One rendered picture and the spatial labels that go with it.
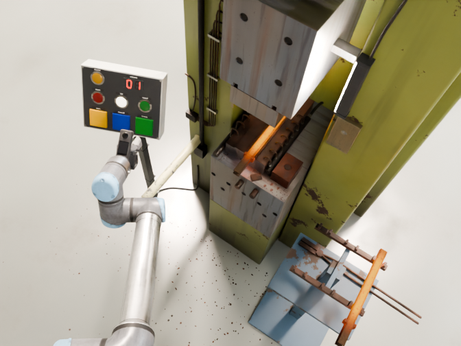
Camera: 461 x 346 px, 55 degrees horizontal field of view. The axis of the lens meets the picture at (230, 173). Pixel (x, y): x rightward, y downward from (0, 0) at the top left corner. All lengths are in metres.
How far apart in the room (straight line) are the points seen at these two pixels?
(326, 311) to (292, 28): 1.23
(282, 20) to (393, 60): 0.34
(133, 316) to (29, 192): 1.90
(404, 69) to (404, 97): 0.10
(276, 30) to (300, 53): 0.09
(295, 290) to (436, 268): 1.26
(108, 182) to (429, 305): 2.08
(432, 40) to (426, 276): 1.94
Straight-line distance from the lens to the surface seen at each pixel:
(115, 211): 1.60
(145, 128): 1.92
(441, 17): 1.25
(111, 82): 1.90
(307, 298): 2.01
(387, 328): 2.82
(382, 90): 1.45
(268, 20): 1.30
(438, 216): 3.19
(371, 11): 1.75
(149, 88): 1.85
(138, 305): 1.32
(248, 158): 1.83
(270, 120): 1.59
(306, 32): 1.25
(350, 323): 1.74
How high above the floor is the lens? 2.59
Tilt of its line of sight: 62 degrees down
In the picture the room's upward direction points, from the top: 7 degrees clockwise
